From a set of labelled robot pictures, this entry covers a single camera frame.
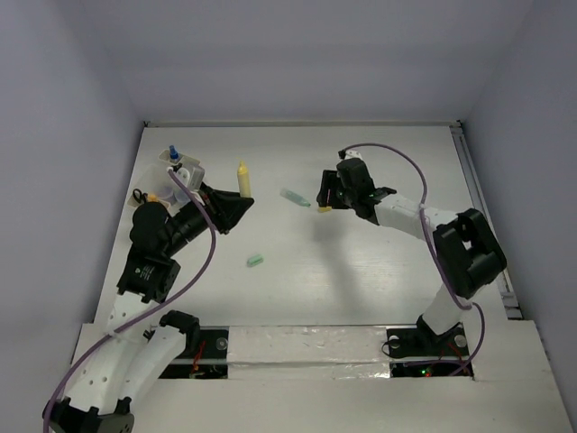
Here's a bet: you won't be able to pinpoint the yellow highlighter marker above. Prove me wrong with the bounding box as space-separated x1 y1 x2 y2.
237 161 252 198

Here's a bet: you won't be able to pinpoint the cream divided box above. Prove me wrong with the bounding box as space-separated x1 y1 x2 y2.
130 192 175 213
158 148 200 171

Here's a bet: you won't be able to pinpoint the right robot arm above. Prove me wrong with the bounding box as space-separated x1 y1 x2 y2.
316 158 507 354

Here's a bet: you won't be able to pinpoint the aluminium side rail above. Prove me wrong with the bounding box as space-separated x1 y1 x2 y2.
449 121 525 320

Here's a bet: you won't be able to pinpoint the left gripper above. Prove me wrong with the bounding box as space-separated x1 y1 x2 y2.
162 181 252 256

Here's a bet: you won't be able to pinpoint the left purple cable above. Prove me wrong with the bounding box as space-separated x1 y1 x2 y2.
42 169 217 429

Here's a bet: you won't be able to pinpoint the clear jar purple contents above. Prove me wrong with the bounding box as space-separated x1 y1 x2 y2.
155 183 176 203

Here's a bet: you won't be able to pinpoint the cream divided box rear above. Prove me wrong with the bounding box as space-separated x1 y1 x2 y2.
158 148 200 171

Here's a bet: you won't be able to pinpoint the cream divided box front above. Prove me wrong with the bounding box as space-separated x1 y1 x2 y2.
130 192 175 213

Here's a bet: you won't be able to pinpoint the green highlighter marker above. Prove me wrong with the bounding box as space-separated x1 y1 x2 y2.
279 189 311 207

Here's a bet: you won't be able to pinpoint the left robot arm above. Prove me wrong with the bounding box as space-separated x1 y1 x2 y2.
42 184 254 432

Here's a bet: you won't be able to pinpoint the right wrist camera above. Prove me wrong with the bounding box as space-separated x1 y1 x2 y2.
338 149 362 161

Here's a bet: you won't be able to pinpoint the green marker cap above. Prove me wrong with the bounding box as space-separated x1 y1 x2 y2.
246 254 264 267

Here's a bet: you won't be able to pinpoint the black handled scissors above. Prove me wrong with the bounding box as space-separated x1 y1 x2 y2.
132 189 148 204

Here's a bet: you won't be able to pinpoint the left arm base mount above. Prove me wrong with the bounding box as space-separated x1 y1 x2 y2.
160 327 229 380

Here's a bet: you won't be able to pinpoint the clear organizer bin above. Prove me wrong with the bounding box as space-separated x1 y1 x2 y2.
130 162 205 212

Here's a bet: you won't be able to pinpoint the clear spray bottle blue cap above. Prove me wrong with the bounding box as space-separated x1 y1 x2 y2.
169 145 180 163

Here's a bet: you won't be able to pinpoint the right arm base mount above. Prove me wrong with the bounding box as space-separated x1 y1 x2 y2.
380 317 474 378

